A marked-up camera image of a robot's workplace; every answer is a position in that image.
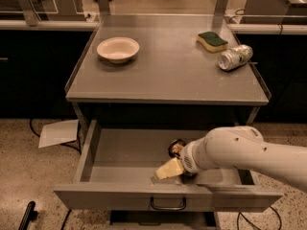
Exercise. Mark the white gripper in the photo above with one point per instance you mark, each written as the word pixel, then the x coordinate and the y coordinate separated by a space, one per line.
pixel 188 161

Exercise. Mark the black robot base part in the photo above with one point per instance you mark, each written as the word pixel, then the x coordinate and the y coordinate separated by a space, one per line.
pixel 30 214

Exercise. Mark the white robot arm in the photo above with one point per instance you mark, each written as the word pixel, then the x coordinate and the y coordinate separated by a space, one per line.
pixel 240 147

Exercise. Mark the open grey top drawer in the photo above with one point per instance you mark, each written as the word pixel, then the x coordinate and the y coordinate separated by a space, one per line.
pixel 116 172

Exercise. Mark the silver green soda can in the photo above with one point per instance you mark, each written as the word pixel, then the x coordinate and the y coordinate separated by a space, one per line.
pixel 235 57

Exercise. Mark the white bowl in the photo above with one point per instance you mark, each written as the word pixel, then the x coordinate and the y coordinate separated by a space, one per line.
pixel 118 49

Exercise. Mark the yellow green sponge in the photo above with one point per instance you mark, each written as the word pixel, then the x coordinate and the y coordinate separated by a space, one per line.
pixel 212 42

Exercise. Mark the white paper sheet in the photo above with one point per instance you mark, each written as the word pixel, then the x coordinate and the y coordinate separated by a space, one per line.
pixel 58 133

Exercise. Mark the black drawer handle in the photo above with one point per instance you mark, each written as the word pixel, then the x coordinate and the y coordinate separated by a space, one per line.
pixel 164 204

